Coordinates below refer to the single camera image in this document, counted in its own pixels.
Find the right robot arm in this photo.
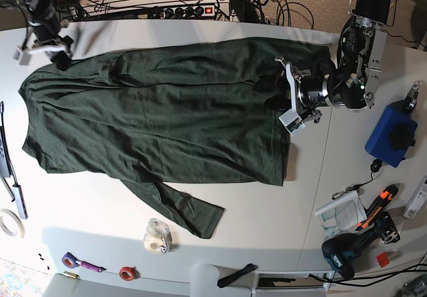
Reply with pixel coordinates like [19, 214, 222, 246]
[14, 0, 73, 71]

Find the black cordless drill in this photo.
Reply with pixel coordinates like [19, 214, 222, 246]
[322, 212, 400, 280]

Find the white tape roll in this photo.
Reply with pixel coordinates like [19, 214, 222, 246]
[0, 209, 25, 238]

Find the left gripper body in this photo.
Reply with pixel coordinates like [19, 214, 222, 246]
[275, 56, 332, 135]

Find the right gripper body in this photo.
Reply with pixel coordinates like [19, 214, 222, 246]
[13, 21, 74, 65]

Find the purple tape roll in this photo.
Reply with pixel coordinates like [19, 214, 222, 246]
[61, 252, 79, 269]

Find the white paper manual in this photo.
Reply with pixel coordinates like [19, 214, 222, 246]
[314, 190, 366, 239]

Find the orange black utility knife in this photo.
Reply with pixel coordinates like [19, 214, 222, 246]
[355, 184, 398, 232]

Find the blue plastic box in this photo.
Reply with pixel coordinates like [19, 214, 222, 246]
[364, 100, 418, 168]

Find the silver carabiner clip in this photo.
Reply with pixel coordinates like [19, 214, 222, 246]
[331, 184, 361, 200]

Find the brass small cylinder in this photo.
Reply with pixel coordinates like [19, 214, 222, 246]
[63, 272, 79, 280]

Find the black power strip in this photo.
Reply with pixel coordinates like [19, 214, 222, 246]
[147, 5, 216, 20]

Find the black strap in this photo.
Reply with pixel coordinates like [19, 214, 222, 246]
[217, 263, 257, 288]

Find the red square sticker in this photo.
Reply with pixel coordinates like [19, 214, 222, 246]
[376, 252, 390, 268]

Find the red tape roll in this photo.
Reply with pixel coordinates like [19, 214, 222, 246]
[119, 266, 136, 282]

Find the metal clamp tool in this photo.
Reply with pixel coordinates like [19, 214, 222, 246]
[403, 81, 421, 114]

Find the dark green t-shirt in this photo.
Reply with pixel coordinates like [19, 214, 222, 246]
[19, 36, 331, 240]

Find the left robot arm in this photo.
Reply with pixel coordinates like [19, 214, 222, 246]
[254, 0, 396, 135]

